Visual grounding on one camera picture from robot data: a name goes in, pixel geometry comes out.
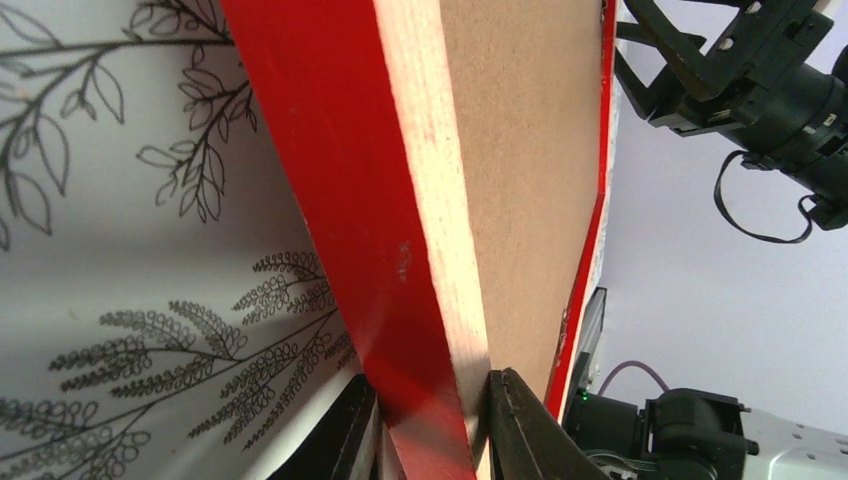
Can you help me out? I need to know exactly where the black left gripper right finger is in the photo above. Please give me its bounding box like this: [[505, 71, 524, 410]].
[[488, 368, 608, 480]]

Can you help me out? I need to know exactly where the red wooden picture frame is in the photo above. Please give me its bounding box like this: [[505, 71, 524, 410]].
[[223, 1, 612, 479]]

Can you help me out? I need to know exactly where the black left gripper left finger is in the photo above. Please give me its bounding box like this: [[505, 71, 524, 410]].
[[269, 374, 378, 480]]

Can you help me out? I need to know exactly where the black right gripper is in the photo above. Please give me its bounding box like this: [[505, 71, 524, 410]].
[[614, 0, 847, 230]]

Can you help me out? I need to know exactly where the floral patterned table mat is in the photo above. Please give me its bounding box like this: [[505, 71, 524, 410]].
[[1, 1, 357, 479]]

